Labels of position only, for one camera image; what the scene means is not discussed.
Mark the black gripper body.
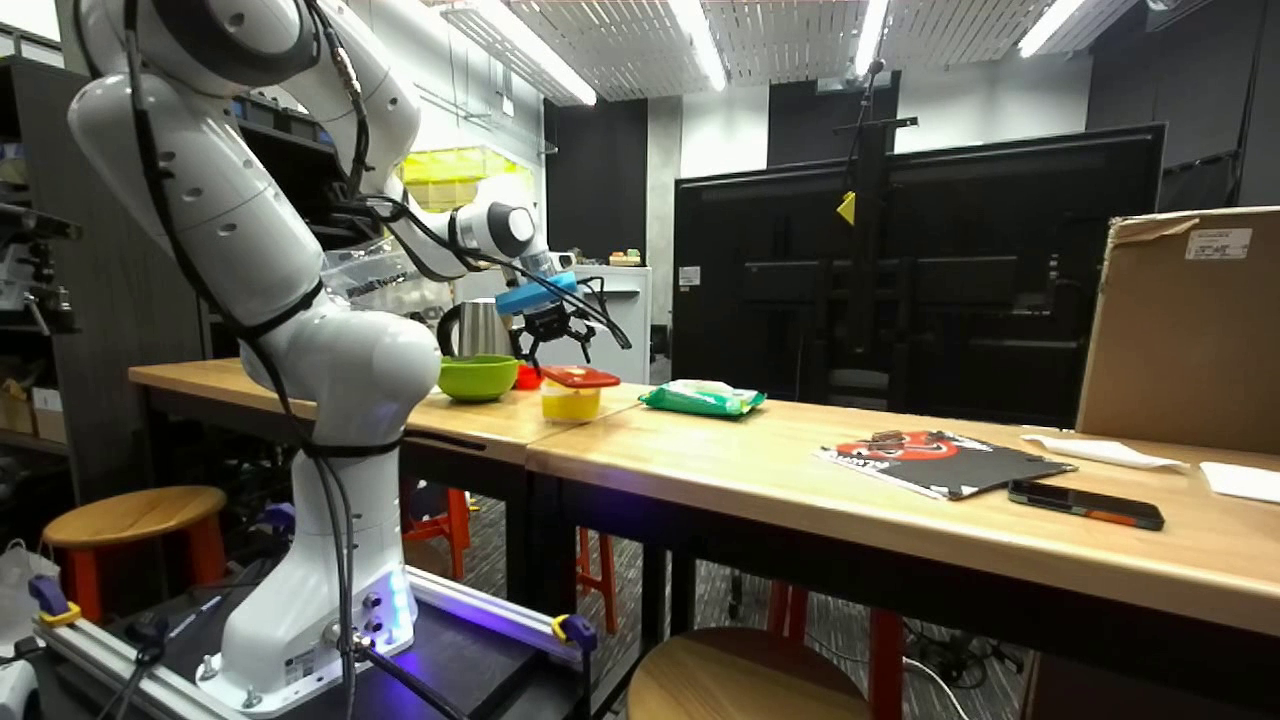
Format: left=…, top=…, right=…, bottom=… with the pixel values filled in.
left=511, top=298, right=601, bottom=348

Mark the red rectangular lunch box lid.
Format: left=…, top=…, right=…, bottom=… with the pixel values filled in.
left=536, top=362, right=623, bottom=391

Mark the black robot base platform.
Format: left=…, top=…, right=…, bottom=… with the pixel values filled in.
left=24, top=563, right=605, bottom=720

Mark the brown cardboard box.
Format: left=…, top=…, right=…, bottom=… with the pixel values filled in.
left=1073, top=198, right=1280, bottom=456

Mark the stainless steel kettle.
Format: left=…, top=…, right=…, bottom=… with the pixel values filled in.
left=433, top=292, right=518, bottom=362

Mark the green plastic bowl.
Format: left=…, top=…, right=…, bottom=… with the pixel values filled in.
left=437, top=351, right=524, bottom=408

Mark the green wet wipes pack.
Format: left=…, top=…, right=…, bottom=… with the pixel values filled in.
left=637, top=374, right=773, bottom=425

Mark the yellow plastic bin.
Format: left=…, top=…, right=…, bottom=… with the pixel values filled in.
left=395, top=144, right=531, bottom=217

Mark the red legged stool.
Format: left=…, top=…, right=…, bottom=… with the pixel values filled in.
left=570, top=524, right=623, bottom=638
left=404, top=485, right=479, bottom=585
left=763, top=577, right=910, bottom=720

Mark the round wooden stool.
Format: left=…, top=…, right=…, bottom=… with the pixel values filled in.
left=623, top=623, right=879, bottom=720

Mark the red and black magazine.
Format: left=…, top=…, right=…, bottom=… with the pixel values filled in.
left=821, top=425, right=1080, bottom=502

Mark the wooden stool with orange legs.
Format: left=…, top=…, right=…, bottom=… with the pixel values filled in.
left=38, top=481, right=233, bottom=623

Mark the white paper sheet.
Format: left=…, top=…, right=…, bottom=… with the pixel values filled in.
left=1196, top=456, right=1280, bottom=508

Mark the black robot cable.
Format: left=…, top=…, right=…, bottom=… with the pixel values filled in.
left=337, top=183, right=638, bottom=355

